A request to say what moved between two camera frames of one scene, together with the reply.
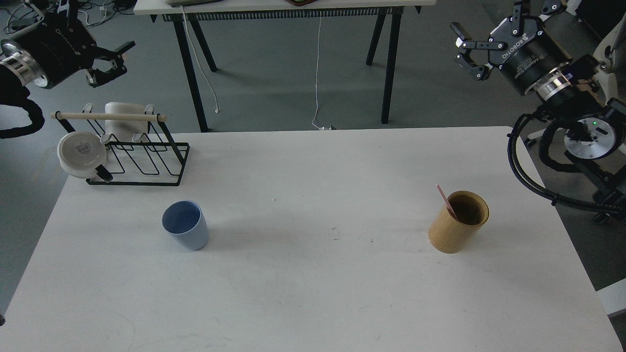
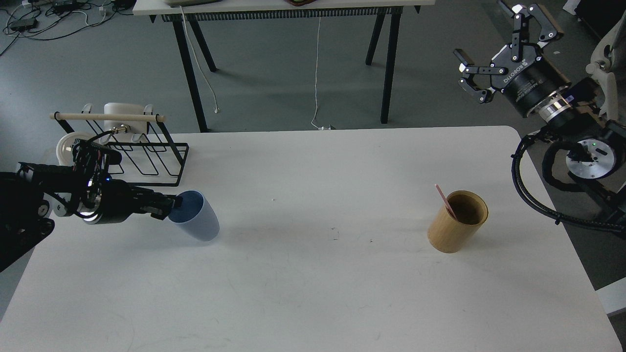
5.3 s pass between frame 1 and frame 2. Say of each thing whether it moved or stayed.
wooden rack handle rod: stayed
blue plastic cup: moved
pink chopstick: stayed
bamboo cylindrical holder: stayed
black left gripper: moved
